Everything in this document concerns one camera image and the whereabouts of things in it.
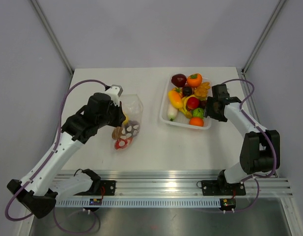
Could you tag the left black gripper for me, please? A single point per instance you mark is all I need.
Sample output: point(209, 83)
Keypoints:
point(121, 117)

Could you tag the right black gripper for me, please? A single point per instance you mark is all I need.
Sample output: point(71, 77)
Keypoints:
point(208, 111)

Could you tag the brown kiwi fruit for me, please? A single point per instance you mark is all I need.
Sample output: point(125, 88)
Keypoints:
point(117, 133)

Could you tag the yellow lemon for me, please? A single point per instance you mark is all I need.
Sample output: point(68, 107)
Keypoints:
point(126, 120)

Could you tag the white plastic food tray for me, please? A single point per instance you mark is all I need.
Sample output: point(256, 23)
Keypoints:
point(181, 120)

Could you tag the clear zip top bag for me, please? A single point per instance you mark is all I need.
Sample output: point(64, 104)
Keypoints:
point(124, 135)

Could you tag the purple grape bunch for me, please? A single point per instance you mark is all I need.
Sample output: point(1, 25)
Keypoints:
point(133, 127)

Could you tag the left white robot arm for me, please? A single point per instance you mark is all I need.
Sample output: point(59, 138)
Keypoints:
point(35, 191)

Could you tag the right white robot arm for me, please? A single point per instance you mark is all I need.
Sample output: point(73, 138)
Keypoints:
point(260, 152)

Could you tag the dark red fig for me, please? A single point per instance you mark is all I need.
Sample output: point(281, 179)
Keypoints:
point(202, 104)

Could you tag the orange tangerine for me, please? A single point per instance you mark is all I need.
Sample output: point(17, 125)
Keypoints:
point(196, 121)

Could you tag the yellow banana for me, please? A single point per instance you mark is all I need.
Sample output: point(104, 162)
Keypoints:
point(184, 110)

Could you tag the dark purple plum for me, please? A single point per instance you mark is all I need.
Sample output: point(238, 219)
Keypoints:
point(187, 91)

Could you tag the orange persimmon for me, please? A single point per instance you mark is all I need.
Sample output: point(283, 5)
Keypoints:
point(194, 80)

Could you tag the yellow orange bell pepper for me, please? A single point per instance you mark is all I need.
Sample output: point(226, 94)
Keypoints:
point(175, 99)

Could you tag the dark red apple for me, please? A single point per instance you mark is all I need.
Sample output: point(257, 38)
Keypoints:
point(179, 80)

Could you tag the left small circuit board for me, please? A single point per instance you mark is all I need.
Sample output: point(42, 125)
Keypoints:
point(95, 202)

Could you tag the small circuit board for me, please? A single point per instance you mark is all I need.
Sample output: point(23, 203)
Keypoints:
point(95, 202)
point(228, 203)

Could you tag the right small circuit board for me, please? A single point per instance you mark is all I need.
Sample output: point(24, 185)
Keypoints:
point(228, 203)

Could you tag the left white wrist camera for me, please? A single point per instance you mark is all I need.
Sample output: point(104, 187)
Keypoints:
point(114, 92)

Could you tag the aluminium mounting rail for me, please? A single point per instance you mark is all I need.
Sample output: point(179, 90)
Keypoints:
point(178, 184)

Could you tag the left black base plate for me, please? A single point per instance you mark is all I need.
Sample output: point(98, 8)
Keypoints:
point(106, 187)

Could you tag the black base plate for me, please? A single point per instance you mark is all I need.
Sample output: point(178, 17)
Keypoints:
point(214, 188)
point(106, 187)

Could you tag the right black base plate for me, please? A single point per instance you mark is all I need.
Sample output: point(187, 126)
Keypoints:
point(214, 188)

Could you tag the white slotted cable duct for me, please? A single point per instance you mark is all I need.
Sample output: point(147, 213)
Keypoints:
point(142, 203)

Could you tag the right aluminium frame post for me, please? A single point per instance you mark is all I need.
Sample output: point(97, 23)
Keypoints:
point(264, 34)

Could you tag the aluminium frame post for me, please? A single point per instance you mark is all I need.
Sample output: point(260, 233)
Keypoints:
point(52, 36)
point(264, 34)

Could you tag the left aluminium frame post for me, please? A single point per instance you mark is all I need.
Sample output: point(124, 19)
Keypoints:
point(52, 36)

